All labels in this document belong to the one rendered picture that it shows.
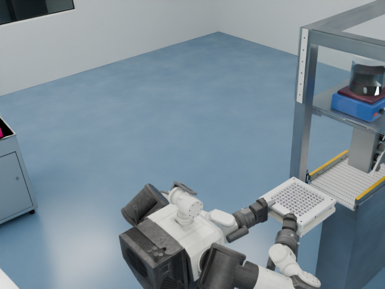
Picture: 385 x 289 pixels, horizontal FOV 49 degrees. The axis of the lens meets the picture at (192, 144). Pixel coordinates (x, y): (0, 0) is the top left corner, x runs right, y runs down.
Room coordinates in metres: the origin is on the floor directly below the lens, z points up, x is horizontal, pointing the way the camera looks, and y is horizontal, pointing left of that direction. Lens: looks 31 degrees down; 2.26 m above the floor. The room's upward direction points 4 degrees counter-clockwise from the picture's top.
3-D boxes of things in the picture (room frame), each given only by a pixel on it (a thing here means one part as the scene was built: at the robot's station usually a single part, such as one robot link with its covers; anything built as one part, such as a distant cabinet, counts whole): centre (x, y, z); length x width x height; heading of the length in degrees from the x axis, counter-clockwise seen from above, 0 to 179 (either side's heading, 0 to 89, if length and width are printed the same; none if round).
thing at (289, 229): (1.29, -0.37, 1.01); 0.12 x 0.10 x 0.13; 160
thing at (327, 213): (1.49, -0.45, 0.97); 0.24 x 0.24 x 0.02; 37
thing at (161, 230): (1.07, 0.09, 1.15); 0.34 x 0.30 x 0.36; 38
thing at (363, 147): (1.62, -0.82, 1.22); 0.22 x 0.11 x 0.20; 128
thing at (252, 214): (1.42, -0.24, 1.01); 0.12 x 0.10 x 0.13; 120
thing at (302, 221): (1.49, -0.45, 1.02); 0.25 x 0.24 x 0.02; 37
